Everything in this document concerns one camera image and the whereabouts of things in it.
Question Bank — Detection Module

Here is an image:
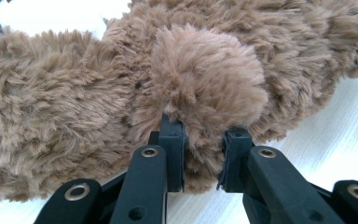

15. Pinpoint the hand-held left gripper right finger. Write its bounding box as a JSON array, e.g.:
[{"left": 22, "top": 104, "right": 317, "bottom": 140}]
[{"left": 217, "top": 126, "right": 255, "bottom": 194}]

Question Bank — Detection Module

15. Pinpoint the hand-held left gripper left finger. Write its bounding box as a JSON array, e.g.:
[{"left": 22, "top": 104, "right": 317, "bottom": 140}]
[{"left": 148, "top": 113, "right": 188, "bottom": 193}]

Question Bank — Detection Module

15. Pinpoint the brown teddy bear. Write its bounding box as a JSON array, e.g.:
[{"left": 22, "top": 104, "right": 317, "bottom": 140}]
[{"left": 0, "top": 0, "right": 358, "bottom": 216}]

